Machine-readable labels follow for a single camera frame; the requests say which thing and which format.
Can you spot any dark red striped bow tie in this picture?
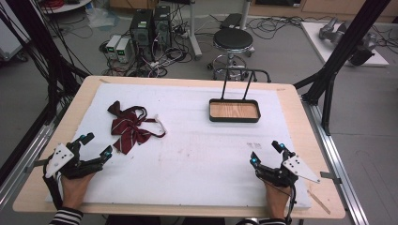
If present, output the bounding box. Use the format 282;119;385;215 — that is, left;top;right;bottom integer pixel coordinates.
107;100;167;156

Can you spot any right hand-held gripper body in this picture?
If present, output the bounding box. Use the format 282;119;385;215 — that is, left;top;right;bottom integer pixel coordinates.
255;151;321;188

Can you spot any person's left hand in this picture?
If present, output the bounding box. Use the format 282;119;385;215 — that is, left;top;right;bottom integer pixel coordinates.
60;172;96;210

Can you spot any black metal frame post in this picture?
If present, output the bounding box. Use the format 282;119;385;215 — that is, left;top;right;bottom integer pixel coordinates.
0;0;92;126
293;0;392;137

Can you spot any tangle of floor cables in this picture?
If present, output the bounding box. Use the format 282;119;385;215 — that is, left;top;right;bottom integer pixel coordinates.
99;6;195;79

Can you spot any white round table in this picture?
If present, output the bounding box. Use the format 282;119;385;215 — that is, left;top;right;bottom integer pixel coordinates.
39;0;94;15

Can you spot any clear plastic bag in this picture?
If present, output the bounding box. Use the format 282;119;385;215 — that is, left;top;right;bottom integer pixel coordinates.
84;7;120;31

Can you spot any hand-held gripper black cable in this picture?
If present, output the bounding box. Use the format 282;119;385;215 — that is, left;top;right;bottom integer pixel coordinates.
42;162;64;210
256;174;298;225

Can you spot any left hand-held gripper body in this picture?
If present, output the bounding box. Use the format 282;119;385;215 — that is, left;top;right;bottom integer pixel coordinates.
44;140;105;181

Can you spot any grey metal clip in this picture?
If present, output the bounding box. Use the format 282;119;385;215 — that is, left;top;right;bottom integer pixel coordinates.
32;158;49;169
319;171;343;186

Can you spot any black rack with wooden tray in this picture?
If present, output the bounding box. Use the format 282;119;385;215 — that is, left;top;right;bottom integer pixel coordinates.
208;67;272;124

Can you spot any white foam mat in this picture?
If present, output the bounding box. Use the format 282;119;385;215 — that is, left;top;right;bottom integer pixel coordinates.
45;82;313;210

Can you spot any thin wooden stick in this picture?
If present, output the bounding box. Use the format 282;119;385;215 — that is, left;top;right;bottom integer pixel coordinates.
307;189;331;216

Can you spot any white power supply unit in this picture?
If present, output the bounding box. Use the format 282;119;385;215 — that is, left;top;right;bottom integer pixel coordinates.
105;34;122;60
115;37;133;64

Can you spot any white floor board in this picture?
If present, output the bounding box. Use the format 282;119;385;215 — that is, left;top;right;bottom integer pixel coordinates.
299;21;390;68

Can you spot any black flat box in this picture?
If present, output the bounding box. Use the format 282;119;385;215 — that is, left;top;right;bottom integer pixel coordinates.
220;12;244;30

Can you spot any black round stool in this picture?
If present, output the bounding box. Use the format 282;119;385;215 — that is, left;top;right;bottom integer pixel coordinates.
207;27;256;72

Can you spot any left hand-held gripper black cable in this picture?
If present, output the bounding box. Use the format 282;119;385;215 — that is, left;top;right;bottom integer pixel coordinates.
42;162;64;210

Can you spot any black computer tower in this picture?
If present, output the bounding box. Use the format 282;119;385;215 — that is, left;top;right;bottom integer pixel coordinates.
153;5;173;50
129;8;155;61

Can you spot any right hand-held gripper black cable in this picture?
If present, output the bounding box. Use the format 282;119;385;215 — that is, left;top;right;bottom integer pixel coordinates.
256;174;298;225

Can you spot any person's right hand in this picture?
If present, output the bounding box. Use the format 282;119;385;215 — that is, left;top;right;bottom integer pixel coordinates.
263;181;293;220

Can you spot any aluminium rail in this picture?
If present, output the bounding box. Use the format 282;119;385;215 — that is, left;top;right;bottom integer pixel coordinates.
300;96;371;225
0;121;56;211

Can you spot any grey metal stand leg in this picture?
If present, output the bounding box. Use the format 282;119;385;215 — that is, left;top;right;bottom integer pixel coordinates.
238;0;253;31
187;0;203;61

